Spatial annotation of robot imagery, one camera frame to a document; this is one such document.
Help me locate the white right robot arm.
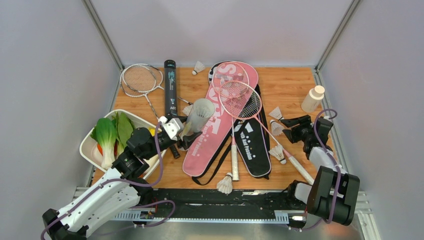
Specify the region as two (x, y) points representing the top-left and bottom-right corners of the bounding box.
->
(280, 115), (360, 226)

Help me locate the cream bottle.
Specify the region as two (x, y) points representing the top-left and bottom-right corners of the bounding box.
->
(301, 85), (326, 113)

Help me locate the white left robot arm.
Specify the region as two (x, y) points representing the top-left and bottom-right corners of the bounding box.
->
(40, 115), (202, 240)

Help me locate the black shuttlecock tube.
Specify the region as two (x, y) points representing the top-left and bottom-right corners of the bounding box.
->
(164, 59), (178, 116)

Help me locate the pink racket upper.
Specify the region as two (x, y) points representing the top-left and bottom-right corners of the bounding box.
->
(211, 61), (249, 182)

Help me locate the shuttlecock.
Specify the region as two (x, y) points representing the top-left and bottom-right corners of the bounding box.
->
(268, 144), (287, 165)
(191, 61), (206, 76)
(216, 172), (233, 195)
(182, 105), (193, 116)
(268, 106), (284, 121)
(269, 119), (285, 136)

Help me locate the black racket cover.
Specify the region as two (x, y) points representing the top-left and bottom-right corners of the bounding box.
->
(208, 60), (272, 180)

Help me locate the black silver racket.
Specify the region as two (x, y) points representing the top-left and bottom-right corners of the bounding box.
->
(119, 64), (195, 160)

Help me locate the white shuttlecock tube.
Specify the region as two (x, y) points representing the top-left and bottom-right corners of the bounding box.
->
(182, 98), (215, 136)

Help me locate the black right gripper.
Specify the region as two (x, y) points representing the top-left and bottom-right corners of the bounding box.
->
(280, 114), (313, 143)

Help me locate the white vegetable tray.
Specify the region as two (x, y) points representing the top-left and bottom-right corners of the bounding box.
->
(79, 109), (160, 180)

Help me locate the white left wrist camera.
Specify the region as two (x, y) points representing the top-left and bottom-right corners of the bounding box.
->
(158, 116), (184, 141)

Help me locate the pink racket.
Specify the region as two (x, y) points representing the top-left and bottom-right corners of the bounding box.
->
(228, 81), (314, 185)
(211, 61), (249, 182)

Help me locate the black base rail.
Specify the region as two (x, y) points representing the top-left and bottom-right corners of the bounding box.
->
(120, 187), (311, 221)

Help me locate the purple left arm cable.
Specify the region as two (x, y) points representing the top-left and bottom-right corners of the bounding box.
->
(40, 122), (177, 240)

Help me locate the green leafy vegetable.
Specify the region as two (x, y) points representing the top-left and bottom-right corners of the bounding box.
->
(112, 112), (134, 157)

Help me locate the white silver racket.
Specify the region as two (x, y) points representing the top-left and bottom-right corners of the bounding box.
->
(121, 63), (163, 122)

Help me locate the green bok choy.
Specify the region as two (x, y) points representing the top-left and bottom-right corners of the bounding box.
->
(90, 117), (117, 170)

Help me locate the shuttlecock by racket handle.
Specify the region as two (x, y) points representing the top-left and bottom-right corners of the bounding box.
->
(268, 144), (287, 165)

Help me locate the orange carrot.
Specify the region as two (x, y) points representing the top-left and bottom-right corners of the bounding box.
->
(96, 143), (103, 156)

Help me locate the pink racket lower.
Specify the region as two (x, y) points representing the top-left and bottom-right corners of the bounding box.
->
(228, 81), (314, 185)

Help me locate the pink racket cover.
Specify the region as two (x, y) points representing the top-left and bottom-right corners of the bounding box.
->
(181, 61), (260, 178)

